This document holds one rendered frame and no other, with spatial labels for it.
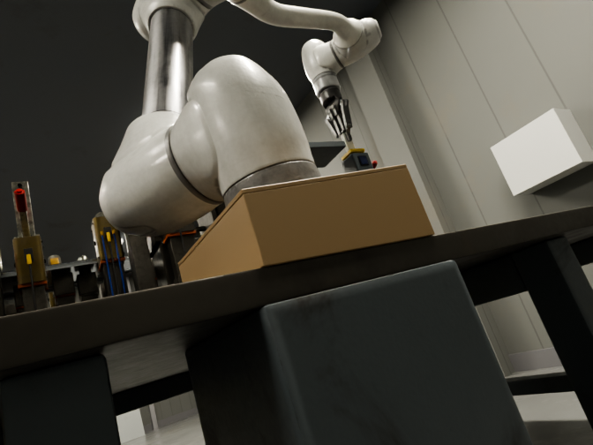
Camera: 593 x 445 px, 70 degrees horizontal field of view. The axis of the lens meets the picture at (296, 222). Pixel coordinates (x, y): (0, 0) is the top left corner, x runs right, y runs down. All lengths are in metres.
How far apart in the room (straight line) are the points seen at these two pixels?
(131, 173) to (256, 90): 0.25
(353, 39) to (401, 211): 1.00
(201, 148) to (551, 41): 2.79
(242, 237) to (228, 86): 0.26
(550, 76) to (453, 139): 0.77
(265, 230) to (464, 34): 3.21
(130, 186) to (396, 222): 0.43
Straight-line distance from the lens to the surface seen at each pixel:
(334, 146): 1.33
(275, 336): 0.42
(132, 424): 8.92
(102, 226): 1.18
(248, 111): 0.63
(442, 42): 3.68
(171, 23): 1.11
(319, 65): 1.57
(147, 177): 0.72
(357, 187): 0.56
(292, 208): 0.49
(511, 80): 3.31
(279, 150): 0.61
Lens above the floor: 0.61
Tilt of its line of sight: 16 degrees up
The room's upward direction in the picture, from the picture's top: 18 degrees counter-clockwise
